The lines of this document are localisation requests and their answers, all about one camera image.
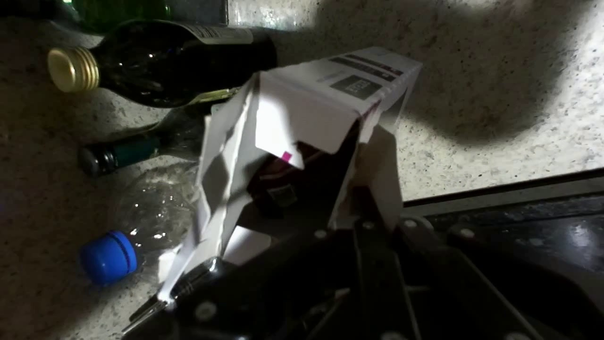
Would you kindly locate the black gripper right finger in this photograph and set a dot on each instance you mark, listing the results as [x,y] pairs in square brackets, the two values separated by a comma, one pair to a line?
[397,276]

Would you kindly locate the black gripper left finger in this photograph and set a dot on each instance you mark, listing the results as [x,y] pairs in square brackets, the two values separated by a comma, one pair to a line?
[365,265]

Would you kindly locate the black stove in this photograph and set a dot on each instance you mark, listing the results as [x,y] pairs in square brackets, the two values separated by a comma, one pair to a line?
[516,220]

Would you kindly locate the clear jug with blue cap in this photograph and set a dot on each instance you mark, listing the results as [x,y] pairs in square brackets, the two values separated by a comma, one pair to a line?
[144,220]

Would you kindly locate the dark bottle with white label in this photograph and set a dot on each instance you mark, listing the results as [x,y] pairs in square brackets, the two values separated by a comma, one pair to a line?
[144,144]

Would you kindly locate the dark bottle with gold cap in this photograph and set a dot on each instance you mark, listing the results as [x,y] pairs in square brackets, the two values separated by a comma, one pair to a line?
[176,63]

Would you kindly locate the dark green glass bottle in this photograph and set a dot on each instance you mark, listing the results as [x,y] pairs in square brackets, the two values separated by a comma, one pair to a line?
[119,12]

